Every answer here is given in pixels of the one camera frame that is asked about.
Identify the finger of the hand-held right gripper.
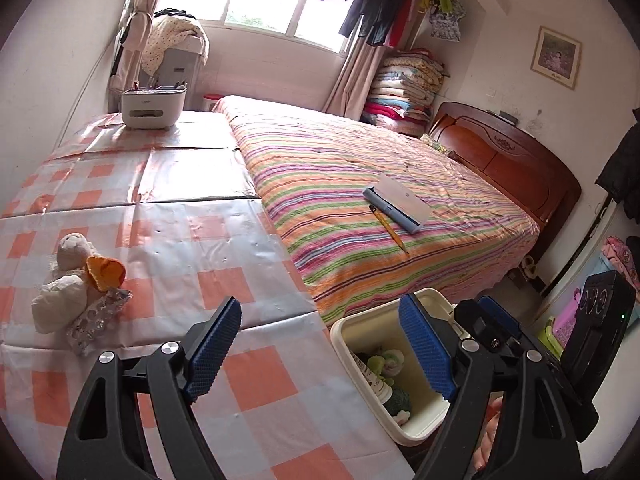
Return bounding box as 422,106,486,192
477,296,526,348
454,300,491,342

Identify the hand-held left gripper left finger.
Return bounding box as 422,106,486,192
56,296,242,480

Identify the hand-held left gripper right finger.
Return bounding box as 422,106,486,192
398,293,583,480

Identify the green plush broccoli toy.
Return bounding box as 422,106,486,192
367,345,413,423

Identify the white cardboard box blue logo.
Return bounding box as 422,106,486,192
352,350,396,411

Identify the white plastic bin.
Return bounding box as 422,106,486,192
330,287,457,447

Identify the silver blister pack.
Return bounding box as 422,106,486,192
66,287,133,356

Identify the yellow wrapper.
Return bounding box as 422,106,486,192
85,256,127,293

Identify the white tissue wad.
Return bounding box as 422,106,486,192
31,272,90,335
56,233,97,273

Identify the person's right hand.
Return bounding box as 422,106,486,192
472,394,505,472

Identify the pink bag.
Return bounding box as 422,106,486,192
602,235,640,301

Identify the orange checkered tablecloth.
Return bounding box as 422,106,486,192
0,110,416,480

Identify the yellow pencil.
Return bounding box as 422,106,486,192
369,204,410,254

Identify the grey and white box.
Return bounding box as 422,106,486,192
362,174,431,235

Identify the wooden headboard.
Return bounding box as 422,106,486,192
425,101,582,261

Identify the striped bed cover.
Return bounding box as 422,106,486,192
212,94,541,326

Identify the black jacket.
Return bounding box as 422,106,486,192
595,107,640,221

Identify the stack of folded quilts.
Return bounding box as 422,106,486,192
361,49,446,138

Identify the white desk organiser box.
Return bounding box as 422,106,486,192
121,77,187,131

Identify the framed picture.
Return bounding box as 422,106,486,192
530,25,582,92

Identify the beige curtain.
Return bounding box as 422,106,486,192
117,0,173,91
322,35,383,121

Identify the white standing air conditioner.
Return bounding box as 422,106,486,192
150,35,208,111

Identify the blue floral bag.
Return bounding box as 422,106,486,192
429,0,466,41

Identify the cream dotted blanket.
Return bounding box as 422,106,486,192
141,16,208,76

